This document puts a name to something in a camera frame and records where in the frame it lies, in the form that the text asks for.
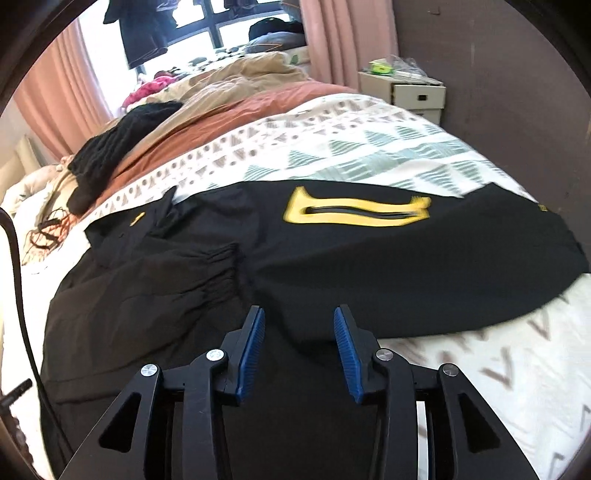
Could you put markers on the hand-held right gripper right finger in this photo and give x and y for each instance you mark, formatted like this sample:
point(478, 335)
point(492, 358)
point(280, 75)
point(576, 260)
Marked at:
point(347, 355)

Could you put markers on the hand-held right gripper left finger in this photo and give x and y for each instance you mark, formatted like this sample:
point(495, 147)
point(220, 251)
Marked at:
point(251, 355)

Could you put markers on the black shirt with yellow print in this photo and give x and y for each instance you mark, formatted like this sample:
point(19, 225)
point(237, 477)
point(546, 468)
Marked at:
point(323, 258)

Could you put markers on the patterned white bedsheet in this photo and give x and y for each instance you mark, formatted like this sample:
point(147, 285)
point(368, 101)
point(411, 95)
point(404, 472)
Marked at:
point(369, 138)

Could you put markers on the orange blanket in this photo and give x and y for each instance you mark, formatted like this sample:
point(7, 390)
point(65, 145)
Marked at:
point(258, 104)

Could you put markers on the black knit garment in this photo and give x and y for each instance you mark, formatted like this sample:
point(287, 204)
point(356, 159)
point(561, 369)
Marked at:
point(111, 143)

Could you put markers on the white nightstand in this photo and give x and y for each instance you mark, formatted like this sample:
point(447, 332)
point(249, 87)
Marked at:
point(415, 94)

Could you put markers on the floral pillow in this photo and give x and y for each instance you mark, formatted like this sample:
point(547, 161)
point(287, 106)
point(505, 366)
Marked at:
point(27, 184)

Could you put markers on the beige duvet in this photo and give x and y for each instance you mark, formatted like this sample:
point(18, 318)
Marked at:
point(240, 74)

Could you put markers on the pink cloth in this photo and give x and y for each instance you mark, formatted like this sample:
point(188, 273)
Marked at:
point(147, 90)

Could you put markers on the green item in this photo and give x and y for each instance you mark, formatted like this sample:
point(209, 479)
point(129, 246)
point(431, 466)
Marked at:
point(381, 69)

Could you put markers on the clear plastic bags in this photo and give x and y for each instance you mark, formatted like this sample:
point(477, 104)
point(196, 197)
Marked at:
point(411, 67)

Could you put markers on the grey pillow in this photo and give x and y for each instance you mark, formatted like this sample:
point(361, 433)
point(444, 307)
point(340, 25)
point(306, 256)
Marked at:
point(272, 46)

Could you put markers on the pink curtain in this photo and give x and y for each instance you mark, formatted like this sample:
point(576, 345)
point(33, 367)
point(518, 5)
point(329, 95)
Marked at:
point(55, 101)
point(341, 41)

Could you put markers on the dark bag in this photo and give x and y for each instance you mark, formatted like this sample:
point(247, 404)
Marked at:
point(272, 27)

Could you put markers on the hanging dark garment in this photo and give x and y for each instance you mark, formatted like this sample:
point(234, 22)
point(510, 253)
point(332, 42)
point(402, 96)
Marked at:
point(240, 4)
point(138, 32)

